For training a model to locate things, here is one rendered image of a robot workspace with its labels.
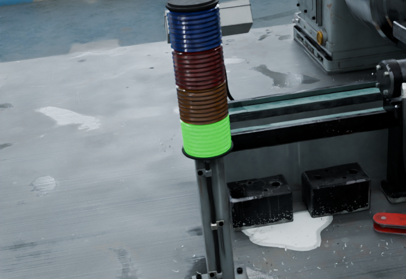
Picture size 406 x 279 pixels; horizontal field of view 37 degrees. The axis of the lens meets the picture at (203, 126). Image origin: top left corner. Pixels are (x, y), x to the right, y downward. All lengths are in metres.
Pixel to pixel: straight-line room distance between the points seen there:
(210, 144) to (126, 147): 0.60
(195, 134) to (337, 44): 0.89
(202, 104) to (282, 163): 0.39
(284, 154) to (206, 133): 0.35
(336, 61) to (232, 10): 0.45
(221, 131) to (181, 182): 0.43
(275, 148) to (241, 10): 0.31
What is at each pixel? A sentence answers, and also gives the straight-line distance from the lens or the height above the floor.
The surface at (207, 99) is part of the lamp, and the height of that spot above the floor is 1.11.
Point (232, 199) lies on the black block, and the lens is 0.96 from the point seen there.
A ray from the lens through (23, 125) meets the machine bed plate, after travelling 1.51.
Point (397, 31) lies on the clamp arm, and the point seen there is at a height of 1.02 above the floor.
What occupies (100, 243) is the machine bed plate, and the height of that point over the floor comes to 0.80.
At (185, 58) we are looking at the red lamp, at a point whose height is 1.16.
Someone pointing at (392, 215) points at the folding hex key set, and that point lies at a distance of 1.00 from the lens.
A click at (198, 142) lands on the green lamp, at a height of 1.05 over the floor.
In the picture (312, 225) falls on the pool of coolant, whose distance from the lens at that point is 1.00.
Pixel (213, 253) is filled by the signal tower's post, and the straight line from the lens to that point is 0.83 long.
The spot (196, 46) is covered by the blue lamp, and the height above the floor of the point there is 1.17.
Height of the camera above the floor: 1.38
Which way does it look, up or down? 25 degrees down
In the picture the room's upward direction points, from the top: 6 degrees counter-clockwise
